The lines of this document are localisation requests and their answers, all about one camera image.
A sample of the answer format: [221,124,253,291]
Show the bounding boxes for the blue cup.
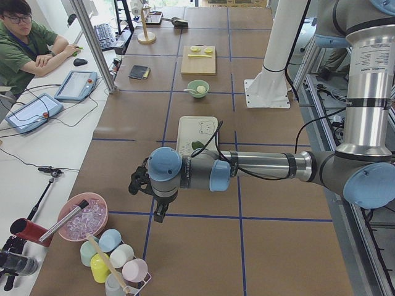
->
[98,229,122,253]

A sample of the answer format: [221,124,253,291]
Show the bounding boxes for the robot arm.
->
[315,1,394,161]
[128,147,394,223]

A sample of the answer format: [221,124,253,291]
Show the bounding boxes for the aluminium frame post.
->
[70,0,117,94]

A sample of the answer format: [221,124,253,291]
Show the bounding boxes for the wooden cutting board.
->
[181,45,217,75]

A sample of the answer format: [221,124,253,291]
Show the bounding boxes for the grey cup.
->
[105,274,126,296]

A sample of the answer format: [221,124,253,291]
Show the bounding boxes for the pink cup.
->
[122,258,148,282]

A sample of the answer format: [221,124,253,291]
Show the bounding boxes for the metal scoop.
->
[162,17,188,28]

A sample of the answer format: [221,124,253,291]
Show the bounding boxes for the black keyboard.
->
[93,23,117,51]

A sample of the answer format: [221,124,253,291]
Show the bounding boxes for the wooden stick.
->
[86,234,131,294]

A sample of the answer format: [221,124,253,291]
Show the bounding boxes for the yellow plastic knife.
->
[187,54,213,58]

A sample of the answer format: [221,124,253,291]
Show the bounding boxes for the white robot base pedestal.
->
[244,0,310,109]

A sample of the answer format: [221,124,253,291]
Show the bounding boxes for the black computer mouse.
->
[73,58,88,67]

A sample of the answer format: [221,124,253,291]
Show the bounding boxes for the black tripod stick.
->
[27,166,63,221]

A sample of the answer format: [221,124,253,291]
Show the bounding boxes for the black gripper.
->
[128,158,169,223]

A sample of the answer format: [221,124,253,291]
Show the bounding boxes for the red bottle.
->
[10,218,52,247]

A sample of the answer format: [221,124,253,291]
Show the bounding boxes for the mint green cup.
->
[80,240,97,267]

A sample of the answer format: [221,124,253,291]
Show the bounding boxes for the pink bowl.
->
[58,192,109,242]

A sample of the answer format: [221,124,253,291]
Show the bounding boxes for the yellow cup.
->
[90,253,110,284]

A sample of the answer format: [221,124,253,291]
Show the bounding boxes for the white cup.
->
[109,244,135,268]

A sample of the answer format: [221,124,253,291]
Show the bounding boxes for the seated person green shirt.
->
[1,1,81,97]

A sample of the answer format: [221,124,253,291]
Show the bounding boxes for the blue teach pendant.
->
[6,93,64,134]
[54,70,98,102]

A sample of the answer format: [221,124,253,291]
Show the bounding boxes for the light green bowl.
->
[187,80,210,99]

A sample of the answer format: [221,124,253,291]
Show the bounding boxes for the white bear serving tray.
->
[176,116,218,155]

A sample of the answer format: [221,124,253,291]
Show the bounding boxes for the upper lemon slice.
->
[190,46,201,52]

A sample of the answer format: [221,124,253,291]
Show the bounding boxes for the blue teach pendant far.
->
[54,70,98,102]

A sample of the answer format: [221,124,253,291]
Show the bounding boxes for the wooden mug tree stand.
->
[137,7,156,44]

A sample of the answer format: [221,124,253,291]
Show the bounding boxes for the black glass rack tray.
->
[146,11,163,25]

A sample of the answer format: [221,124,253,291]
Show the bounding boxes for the blue teach pendant near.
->
[6,93,64,134]

